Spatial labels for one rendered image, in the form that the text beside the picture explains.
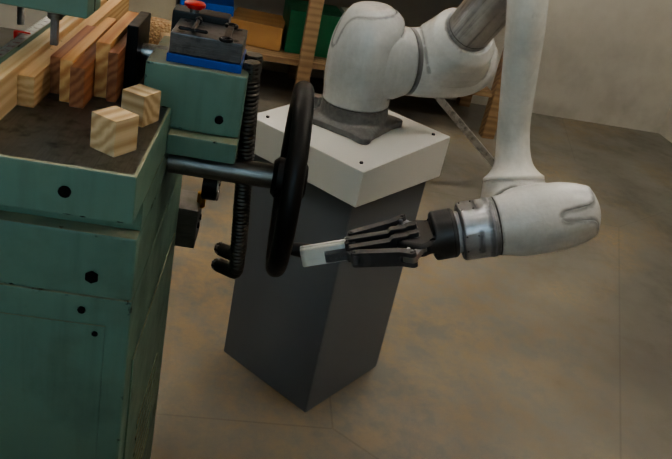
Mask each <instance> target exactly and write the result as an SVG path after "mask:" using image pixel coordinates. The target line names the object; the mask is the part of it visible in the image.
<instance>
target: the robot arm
mask: <svg viewBox="0 0 672 459"><path fill-rule="evenodd" d="M548 4H549V0H463V1H462V3H461V4H460V5H459V7H458V8H448V9H446V10H444V11H442V12H441V13H439V14H438V15H437V16H435V17H434V18H432V19H430V20H428V21H427V22H425V23H423V24H422V25H421V26H420V27H407V26H405V22H404V19H403V17H402V16H401V15H400V13H399V12H398V11H397V10H395V9H393V8H392V7H391V6H389V5H387V4H385V3H381V2H374V1H362V2H357V3H354V4H352V5H351V6H350V7H349V8H348V9H346V10H345V12H344V13H343V14H342V16H341V18H340V19H339V21H338V23H337V25H336V27H335V30H334V32H333V35H332V38H331V41H330V45H329V49H328V54H327V59H326V65H325V73H324V88H323V94H317V93H314V108H315V109H314V114H313V124H314V125H316V126H319V127H321V128H324V129H327V130H329V131H332V132H334V133H337V134H339V135H342V136H344V137H347V138H349V139H351V140H353V141H355V142H356V143H358V144H361V145H368V144H370V142H371V141H372V140H373V139H375V138H377V137H379V136H381V135H383V134H385V133H387V132H389V131H390V130H392V129H395V128H400V127H402V122H403V121H402V120H401V119H400V118H398V117H395V116H392V115H389V114H388V107H389V102H390V99H395V98H398V97H401V96H404V95H405V96H415V97H425V98H455V97H464V96H468V95H471V94H474V93H476V92H478V91H480V90H482V89H483V88H485V87H486V86H487V85H489V84H490V82H491V81H492V80H493V78H494V76H495V74H496V71H497V67H498V51H497V48H496V46H495V40H494V37H495V36H496V35H497V34H498V33H499V32H500V31H501V30H502V28H503V27H504V26H505V25H506V26H505V39H504V51H503V63H502V75H501V87H500V99H499V111H498V123H497V136H496V150H495V159H494V164H493V167H492V169H491V170H490V172H489V173H488V174H487V175H486V176H485V177H484V178H483V184H482V191H481V197H480V199H474V200H468V201H461V202H457V203H456V204H455V207H454V211H453V210H452V209H450V208H447V209H440V210H434V211H430V212H429V213H428V219H427V220H414V221H409V220H407V219H406V215H405V214H400V215H398V216H396V217H394V218H392V219H389V220H385V221H381V222H378V223H374V224H370V225H367V226H363V227H360V228H356V229H352V230H349V231H348V236H346V237H345V238H344V239H341V240H335V241H328V242H322V243H316V244H310V245H303V246H300V255H301V260H302V265H303V267H308V266H314V265H321V264H327V263H333V262H339V261H345V260H347V261H348V262H351V263H352V266H353V267H354V268H362V267H394V266H403V267H409V268H416V267H418V259H419V258H420V257H425V256H427V255H430V254H434V257H435V258H436V259H437V260H443V259H449V258H456V257H458V256H459V255H460V253H461V254H462V256H463V258H464V259H465V260H473V259H480V258H486V257H497V256H499V255H516V256H529V255H539V254H546V253H552V252H557V251H561V250H566V249H570V248H573V247H575V246H578V245H580V244H582V243H585V242H587V241H589V240H590V239H592V238H594V237H595V236H597V234H598V232H599V229H600V224H601V209H600V205H599V202H598V200H597V198H596V196H595V194H594V192H593V191H592V189H591V188H590V187H589V186H586V185H582V184H577V183H569V182H552V183H545V178H544V175H542V174H541V173H540V172H539V171H538V170H537V169H536V168H535V167H534V165H533V162H532V158H531V152H530V124H531V116H532V109H533V103H534V97H535V91H536V85H537V79H538V73H539V67H540V61H541V54H542V48H543V42H544V36H545V29H546V22H547V13H548Z"/></svg>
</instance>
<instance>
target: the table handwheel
mask: <svg viewBox="0 0 672 459"><path fill-rule="evenodd" d="M313 114H314V88H313V86H312V84H311V83H310V82H308V81H300V82H298V83H297V84H296V85H295V87H294V89H293V92H292V96H291V101H290V106H289V111H288V116H287V121H286V126H285V132H284V137H283V143H282V149H281V155H280V157H279V158H277V159H276V160H275V161H274V164H269V163H262V162H256V161H250V160H244V159H238V158H236V160H235V163H234V164H229V163H223V162H216V161H210V160H204V159H198V158H192V157H186V156H179V155H173V154H169V155H168V161H167V172H169V173H175V174H181V175H188V176H194V177H200V178H206V179H213V180H219V181H225V182H232V183H238V184H244V185H250V186H257V187H263V188H269V189H270V194H271V195H272V197H274V199H273V206H272V213H271V220H270V227H269V235H268V243H267V252H266V264H265V267H266V271H267V273H268V274H269V275H270V276H272V277H280V276H281V275H283V273H284V272H285V270H286V268H287V265H288V262H289V259H290V255H291V251H292V247H293V242H294V237H295V233H296V228H297V222H298V217H299V212H300V206H301V201H302V199H303V198H304V195H305V190H306V185H307V179H308V170H309V166H308V165H307V163H308V156H309V149H310V141H311V133H312V124H313Z"/></svg>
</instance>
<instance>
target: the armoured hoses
mask: <svg viewBox="0 0 672 459"><path fill-rule="evenodd" d="M262 62H263V55H262V54H260V53H258V52H252V51H251V52H248V53H246V54H245V60H244V61H243V69H244V70H245V71H247V72H248V74H249V76H248V83H247V90H246V97H245V104H244V111H243V118H242V125H241V131H240V139H239V146H238V151H237V153H238V154H237V158H238V159H244V160H250V161H254V153H255V152H254V151H255V148H254V147H255V139H256V136H255V135H256V127H257V125H256V124H257V115H258V113H257V112H258V103H259V101H258V100H259V91H260V89H259V87H260V84H259V83H260V78H261V76H260V75H261V72H262ZM251 187H252V186H250V185H244V184H238V183H235V189H234V191H235V193H234V204H233V206H234V207H233V216H232V217H233V219H232V221H233V222H232V233H231V235H232V236H231V245H228V244H226V243H223V242H219V243H217V244H216V245H215V247H214V251H215V253H216V254H217V255H219V256H221V257H223V258H225V259H227V260H229V261H226V260H224V259H221V258H216V259H214V260H212V263H211V268H212V269H213V270H214V271H216V272H218V273H220V274H222V275H225V276H227V277H229V278H232V279H236V278H239V277H240V276H241V275H242V273H243V271H244V264H245V255H246V250H247V238H248V227H249V226H248V225H249V214H250V213H249V212H250V201H251V199H250V198H251V190H252V188H251Z"/></svg>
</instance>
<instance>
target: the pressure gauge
mask: <svg viewBox="0 0 672 459"><path fill-rule="evenodd" d="M219 184H220V185H221V183H220V181H219V180H213V179H206V178H203V183H202V190H200V191H198V196H197V202H198V203H200V204H201V205H200V208H204V207H205V202H206V200H213V201H216V202H217V201H218V197H219V191H220V186H219Z"/></svg>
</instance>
